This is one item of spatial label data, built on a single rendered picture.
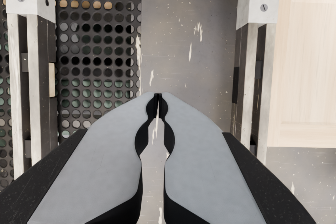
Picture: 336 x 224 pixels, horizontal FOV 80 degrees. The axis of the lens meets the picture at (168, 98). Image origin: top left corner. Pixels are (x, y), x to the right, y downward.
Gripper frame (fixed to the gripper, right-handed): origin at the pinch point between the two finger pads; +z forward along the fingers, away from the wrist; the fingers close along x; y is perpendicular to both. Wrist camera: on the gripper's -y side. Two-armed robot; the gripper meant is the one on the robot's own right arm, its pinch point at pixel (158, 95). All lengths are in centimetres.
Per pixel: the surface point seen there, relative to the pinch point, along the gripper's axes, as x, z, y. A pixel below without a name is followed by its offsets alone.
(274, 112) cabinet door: 27.3, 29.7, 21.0
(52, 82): -25.6, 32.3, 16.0
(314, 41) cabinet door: 36, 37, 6
